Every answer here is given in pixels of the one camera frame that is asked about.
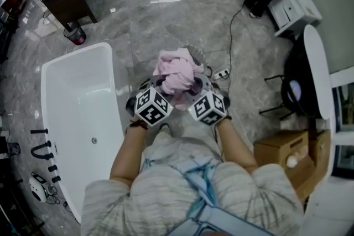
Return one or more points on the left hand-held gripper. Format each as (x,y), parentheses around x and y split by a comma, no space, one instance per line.
(152,107)

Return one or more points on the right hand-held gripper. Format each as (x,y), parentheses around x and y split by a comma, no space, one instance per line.
(208,107)

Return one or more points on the pink cloth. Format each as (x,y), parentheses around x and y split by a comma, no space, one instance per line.
(177,72)

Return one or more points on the striped laundry basket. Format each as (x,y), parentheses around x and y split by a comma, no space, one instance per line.
(199,55)

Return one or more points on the person's right forearm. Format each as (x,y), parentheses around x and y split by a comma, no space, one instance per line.
(238,146)

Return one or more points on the person's left forearm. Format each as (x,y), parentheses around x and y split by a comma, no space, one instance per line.
(127,154)

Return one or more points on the white power strip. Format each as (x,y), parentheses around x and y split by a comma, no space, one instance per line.
(221,73)

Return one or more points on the white rectangular bathtub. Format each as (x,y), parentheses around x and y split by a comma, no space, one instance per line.
(77,96)

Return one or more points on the black round stool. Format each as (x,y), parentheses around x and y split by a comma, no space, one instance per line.
(285,96)

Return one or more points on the person's striped grey shirt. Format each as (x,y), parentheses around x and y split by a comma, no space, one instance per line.
(157,201)

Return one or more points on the white paper ball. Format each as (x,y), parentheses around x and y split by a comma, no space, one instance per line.
(292,161)

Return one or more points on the black mesh waste bin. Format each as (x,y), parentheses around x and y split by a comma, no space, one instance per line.
(72,33)
(13,149)

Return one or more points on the light blue chest harness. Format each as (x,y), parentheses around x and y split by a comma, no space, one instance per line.
(221,218)

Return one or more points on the black hand shower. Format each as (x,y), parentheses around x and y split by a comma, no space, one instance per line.
(38,131)

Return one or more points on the black faucet knob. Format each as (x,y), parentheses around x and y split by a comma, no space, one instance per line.
(56,179)
(52,168)

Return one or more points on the black and white oval bathtub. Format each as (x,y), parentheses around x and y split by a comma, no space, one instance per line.
(316,63)

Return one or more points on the black gooseneck faucet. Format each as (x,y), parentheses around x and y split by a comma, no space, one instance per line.
(33,150)

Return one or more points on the white drawer cabinet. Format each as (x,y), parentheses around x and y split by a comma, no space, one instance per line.
(293,11)

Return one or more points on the white framed glass door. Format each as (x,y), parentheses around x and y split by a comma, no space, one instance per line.
(345,107)

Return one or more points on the white round device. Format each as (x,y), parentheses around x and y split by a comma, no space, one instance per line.
(37,188)

